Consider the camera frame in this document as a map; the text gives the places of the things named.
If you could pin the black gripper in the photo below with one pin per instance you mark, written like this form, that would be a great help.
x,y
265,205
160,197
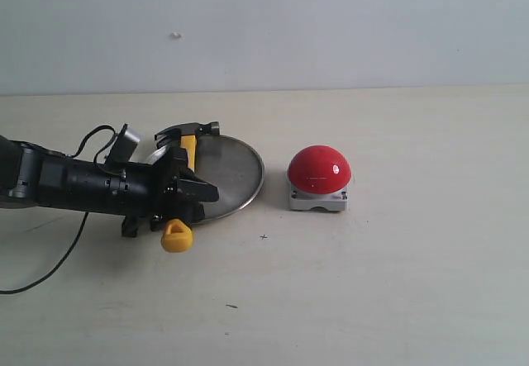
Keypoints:
x,y
159,193

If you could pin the yellow black claw hammer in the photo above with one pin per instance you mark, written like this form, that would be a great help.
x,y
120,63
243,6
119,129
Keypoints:
x,y
181,142

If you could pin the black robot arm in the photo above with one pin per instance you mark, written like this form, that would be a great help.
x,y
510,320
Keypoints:
x,y
32,176

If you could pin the red dome push button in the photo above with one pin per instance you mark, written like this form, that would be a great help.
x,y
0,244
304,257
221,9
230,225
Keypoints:
x,y
318,178

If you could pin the round metal plate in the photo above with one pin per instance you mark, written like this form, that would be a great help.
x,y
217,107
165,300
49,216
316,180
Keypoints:
x,y
231,165

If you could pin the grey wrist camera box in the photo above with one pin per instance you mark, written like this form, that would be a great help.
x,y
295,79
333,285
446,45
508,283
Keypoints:
x,y
123,147

